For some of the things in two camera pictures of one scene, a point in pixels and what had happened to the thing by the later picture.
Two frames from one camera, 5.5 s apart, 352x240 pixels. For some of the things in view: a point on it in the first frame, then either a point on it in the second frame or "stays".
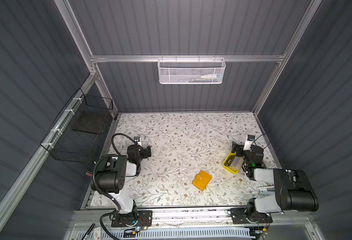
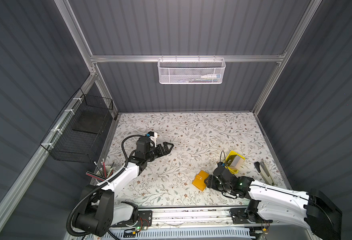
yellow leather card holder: [201, 180] stays
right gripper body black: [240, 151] -> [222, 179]
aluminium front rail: [191, 218] stays
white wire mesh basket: [191, 71] stays
